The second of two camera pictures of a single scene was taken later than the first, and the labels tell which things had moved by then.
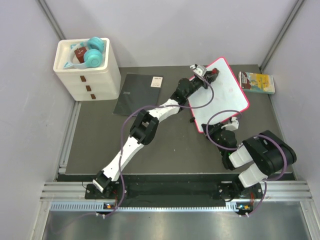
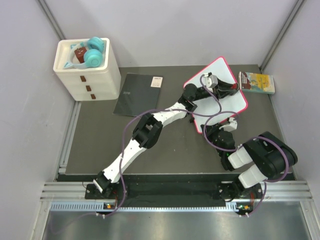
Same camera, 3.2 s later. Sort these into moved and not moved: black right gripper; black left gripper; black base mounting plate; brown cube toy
Moved: black left gripper
Not moved: brown cube toy; black base mounting plate; black right gripper
